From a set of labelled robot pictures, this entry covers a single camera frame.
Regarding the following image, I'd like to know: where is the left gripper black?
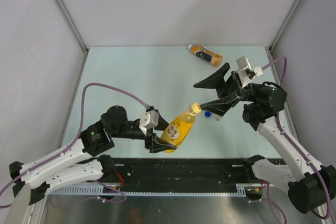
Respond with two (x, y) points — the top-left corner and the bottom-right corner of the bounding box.
(111, 110), (176, 153)

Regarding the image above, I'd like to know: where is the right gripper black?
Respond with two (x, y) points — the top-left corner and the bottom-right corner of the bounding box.
(194, 62), (264, 116)

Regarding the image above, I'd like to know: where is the yellow juice bottle yellow cap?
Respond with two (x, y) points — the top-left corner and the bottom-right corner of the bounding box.
(161, 109), (198, 148)

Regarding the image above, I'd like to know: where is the blue bottle cap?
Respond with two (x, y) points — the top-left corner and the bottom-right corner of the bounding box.
(204, 111), (212, 118)

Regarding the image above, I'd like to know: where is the clear water bottle blue label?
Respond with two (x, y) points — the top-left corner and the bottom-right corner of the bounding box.
(212, 114), (223, 121)

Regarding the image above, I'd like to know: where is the orange juice bottle white cap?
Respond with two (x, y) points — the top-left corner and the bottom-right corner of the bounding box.
(187, 44), (223, 67)

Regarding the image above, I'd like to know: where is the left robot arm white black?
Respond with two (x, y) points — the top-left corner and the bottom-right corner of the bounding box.
(9, 105), (176, 205)

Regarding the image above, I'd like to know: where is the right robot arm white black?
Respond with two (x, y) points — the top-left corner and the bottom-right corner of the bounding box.
(194, 62), (335, 219)

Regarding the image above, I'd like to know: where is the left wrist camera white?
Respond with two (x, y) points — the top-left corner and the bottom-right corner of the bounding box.
(139, 107), (159, 135)

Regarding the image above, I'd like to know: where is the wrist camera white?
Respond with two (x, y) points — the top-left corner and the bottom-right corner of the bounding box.
(139, 107), (159, 135)
(236, 57), (263, 88)

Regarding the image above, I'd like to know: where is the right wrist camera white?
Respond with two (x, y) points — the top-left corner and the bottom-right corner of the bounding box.
(236, 57), (263, 88)

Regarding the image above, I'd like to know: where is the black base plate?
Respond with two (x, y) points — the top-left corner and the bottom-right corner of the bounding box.
(100, 158), (266, 194)

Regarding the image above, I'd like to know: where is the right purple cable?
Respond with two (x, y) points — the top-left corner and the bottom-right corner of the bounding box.
(262, 56), (334, 221)

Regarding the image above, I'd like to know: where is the grey slotted cable duct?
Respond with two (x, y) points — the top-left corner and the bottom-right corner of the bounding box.
(49, 183), (250, 197)

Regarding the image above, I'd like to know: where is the right aluminium corner post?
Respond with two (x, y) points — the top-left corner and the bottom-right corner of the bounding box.
(268, 0), (305, 52)

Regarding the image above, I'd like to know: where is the aluminium corner post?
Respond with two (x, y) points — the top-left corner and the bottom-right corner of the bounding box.
(38, 0), (89, 55)
(268, 0), (305, 52)

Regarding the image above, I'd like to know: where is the left aluminium corner post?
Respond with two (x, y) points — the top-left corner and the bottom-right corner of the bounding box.
(38, 0), (89, 55)

